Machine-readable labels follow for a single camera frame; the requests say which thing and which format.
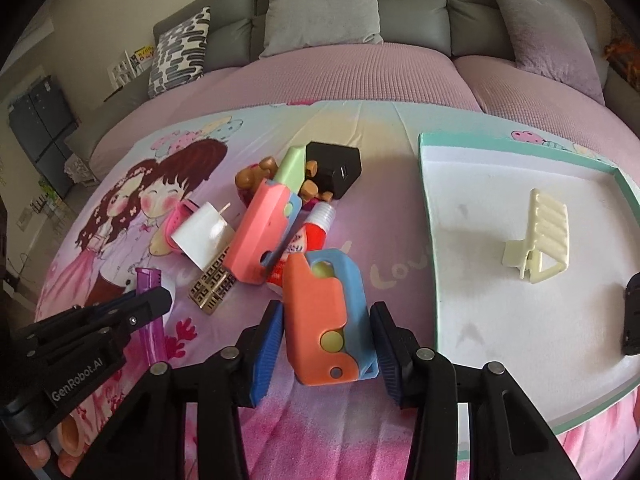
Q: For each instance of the black plastic object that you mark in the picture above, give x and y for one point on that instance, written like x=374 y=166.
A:
x=632 y=315

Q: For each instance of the floral covered stool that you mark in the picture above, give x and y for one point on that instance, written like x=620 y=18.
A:
x=81 y=170

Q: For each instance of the cream hair clip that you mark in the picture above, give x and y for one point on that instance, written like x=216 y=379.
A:
x=547 y=220

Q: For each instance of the gold patterned lighter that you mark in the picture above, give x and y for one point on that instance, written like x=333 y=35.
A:
x=212 y=287

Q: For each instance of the light green plastic toy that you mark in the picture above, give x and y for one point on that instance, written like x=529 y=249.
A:
x=292 y=167

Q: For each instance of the pink sofa cover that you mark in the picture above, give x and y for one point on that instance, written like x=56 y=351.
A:
x=350 y=75

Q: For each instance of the wall socket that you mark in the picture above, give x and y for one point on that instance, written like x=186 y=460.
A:
x=25 y=219

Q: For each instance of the brown toy figure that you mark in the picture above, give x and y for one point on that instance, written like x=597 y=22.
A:
x=250 y=177

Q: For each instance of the teal-rimmed white tray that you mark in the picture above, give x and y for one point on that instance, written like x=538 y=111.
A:
x=475 y=285

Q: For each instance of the yellow books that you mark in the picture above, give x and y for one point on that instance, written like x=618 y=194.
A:
x=142 y=57

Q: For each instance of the orange patterned cloth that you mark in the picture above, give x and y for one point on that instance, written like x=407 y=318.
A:
x=622 y=62

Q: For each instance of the black and white patterned pillow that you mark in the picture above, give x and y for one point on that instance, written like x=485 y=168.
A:
x=180 y=50

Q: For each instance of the black charger plug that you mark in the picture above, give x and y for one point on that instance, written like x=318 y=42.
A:
x=332 y=160

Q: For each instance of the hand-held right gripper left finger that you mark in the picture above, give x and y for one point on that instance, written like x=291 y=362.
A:
x=266 y=355

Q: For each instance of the white rack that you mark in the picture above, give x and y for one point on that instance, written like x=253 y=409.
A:
x=121 y=67

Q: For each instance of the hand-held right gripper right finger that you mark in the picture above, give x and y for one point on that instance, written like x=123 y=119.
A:
x=386 y=355

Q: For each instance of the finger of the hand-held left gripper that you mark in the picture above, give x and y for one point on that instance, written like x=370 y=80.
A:
x=135 y=310

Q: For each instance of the mauve pillow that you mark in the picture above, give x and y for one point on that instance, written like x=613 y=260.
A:
x=545 y=35

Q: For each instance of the red and white tube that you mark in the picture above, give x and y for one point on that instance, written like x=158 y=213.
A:
x=315 y=235

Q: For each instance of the purple lighter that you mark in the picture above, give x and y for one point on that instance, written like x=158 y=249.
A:
x=147 y=280

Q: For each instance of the person's left hand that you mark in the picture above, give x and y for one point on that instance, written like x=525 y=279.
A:
x=71 y=432

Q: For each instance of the orange and blue plastic toy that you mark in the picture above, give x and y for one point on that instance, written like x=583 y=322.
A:
x=315 y=310

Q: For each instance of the pink and blue plastic toy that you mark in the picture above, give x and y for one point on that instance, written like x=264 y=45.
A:
x=255 y=230

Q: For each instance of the grey sofa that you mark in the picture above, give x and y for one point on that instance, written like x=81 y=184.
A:
x=415 y=0

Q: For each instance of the pink watch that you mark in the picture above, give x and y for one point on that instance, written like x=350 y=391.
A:
x=175 y=212

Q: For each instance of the printed cartoon blanket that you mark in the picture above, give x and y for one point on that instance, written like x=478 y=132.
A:
x=350 y=125

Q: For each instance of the grey pillow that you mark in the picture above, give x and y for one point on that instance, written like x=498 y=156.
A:
x=320 y=10

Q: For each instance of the wooden toothpick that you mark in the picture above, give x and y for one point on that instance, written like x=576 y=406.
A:
x=225 y=207

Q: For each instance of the dark grey refrigerator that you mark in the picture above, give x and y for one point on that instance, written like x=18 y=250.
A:
x=42 y=130

